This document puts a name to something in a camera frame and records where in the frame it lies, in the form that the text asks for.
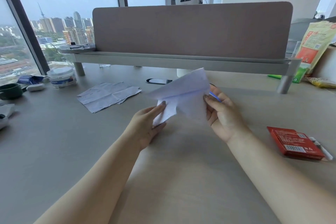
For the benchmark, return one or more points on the blue packet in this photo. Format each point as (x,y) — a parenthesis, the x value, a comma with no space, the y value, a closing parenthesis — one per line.
(27,79)

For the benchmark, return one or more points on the orange snack bag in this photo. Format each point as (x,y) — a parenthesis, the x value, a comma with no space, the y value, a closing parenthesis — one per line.
(315,45)

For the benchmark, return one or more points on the person's right thumb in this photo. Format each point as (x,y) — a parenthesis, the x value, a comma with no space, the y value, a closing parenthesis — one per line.
(210,102)

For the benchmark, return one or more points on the dark green mug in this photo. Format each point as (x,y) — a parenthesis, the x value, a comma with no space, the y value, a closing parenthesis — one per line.
(10,91)

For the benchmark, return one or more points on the yellow snack packet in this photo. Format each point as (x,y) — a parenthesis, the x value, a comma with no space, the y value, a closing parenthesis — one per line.
(322,82)

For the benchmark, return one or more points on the grey desk divider panel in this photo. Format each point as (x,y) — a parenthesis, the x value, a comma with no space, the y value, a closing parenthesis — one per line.
(191,29)

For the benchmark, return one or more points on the blue pen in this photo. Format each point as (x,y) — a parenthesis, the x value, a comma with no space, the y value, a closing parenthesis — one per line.
(215,97)

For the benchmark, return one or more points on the person's right hand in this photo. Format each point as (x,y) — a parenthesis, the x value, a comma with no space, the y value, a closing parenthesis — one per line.
(225,118)

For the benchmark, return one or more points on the grey desk shelf riser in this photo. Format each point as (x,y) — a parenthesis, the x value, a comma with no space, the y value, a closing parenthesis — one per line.
(183,61)

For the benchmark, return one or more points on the white marker pen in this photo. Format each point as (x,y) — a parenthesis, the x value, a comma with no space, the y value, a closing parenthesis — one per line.
(322,149)

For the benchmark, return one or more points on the clear plastic container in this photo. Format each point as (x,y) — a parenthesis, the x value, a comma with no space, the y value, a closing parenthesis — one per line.
(292,49)

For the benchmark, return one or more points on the green packet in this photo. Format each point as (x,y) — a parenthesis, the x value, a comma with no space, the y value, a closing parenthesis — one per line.
(300,74)

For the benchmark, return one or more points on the green highlighter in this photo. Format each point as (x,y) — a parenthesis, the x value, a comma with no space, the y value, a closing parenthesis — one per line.
(275,76)

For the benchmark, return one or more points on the person's right forearm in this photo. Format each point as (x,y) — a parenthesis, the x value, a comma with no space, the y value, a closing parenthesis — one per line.
(275,176)

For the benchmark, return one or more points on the white earbuds case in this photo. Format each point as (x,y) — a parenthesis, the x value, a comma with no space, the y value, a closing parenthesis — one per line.
(35,87)

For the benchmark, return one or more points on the red cardboard box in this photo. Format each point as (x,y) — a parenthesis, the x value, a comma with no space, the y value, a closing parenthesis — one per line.
(295,142)

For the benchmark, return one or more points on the brown cardboard box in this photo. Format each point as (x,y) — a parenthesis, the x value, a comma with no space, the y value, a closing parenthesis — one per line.
(326,62)

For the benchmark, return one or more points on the white controller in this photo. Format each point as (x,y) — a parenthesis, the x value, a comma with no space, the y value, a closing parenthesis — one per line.
(4,116)

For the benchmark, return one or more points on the flat creased paper sheet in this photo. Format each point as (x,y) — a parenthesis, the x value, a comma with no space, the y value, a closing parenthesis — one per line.
(107,95)

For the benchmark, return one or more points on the person's left forearm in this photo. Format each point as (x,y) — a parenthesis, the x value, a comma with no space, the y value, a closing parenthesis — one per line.
(97,187)

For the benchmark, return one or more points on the person's left hand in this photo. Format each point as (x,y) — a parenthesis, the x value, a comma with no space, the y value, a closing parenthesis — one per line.
(143,129)

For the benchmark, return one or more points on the white cup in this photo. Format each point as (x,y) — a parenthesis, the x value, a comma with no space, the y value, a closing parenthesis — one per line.
(183,72)

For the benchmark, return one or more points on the white paper sheet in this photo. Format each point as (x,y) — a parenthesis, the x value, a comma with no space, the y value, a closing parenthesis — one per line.
(183,95)

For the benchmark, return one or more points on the black phone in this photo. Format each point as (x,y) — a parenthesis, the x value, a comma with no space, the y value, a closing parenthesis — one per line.
(158,81)

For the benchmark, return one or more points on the white plastic tub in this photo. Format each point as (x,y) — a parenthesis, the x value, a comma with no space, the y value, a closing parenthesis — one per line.
(62,76)

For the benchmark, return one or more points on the person's left thumb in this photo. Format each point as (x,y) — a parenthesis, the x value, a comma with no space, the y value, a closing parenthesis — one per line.
(158,107)

